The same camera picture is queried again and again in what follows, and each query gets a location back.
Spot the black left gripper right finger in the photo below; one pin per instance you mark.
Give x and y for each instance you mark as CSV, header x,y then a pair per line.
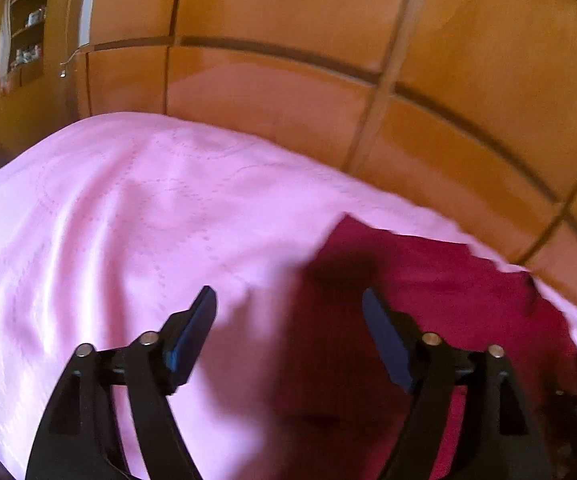
x,y
499,436

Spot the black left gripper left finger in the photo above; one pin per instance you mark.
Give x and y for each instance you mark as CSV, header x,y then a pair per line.
x,y
78,436

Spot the pink quilted bedspread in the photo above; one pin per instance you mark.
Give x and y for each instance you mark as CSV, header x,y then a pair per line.
x,y
113,223

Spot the wooden shelf with items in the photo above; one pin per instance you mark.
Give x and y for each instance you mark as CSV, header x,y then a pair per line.
x,y
21,39

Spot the dark red knit garment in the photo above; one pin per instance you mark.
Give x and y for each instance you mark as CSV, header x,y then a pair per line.
x,y
333,394

